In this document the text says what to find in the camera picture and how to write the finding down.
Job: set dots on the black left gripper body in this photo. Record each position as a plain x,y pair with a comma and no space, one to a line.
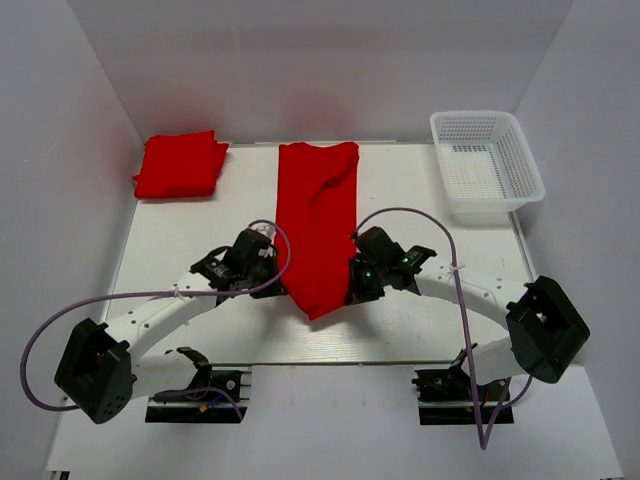
258,273

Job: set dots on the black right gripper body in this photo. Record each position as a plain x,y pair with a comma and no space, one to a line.
369,281

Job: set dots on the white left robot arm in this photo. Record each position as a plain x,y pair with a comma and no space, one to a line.
105,365

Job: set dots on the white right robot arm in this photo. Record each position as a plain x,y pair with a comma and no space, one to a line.
545,330

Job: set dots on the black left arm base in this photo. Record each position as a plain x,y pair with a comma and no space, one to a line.
220,396

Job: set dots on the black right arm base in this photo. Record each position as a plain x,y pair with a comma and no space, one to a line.
443,402

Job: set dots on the folded red t shirt stack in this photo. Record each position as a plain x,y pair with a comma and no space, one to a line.
180,166

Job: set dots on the white plastic basket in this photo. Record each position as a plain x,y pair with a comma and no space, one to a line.
487,168

